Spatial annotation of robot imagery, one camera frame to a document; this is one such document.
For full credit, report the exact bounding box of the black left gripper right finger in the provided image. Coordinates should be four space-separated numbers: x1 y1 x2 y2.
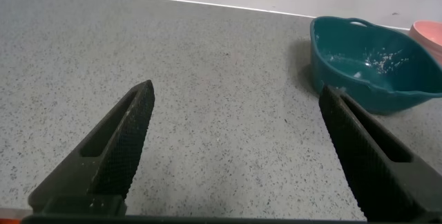
318 84 442 223

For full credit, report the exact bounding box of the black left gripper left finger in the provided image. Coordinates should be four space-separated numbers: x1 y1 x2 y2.
28 80 155 217

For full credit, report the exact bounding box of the teal square plastic tray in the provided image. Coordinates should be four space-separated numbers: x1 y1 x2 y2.
309 16 442 115

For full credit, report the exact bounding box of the pink round bowl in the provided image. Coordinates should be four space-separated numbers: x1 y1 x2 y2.
409 19 442 66

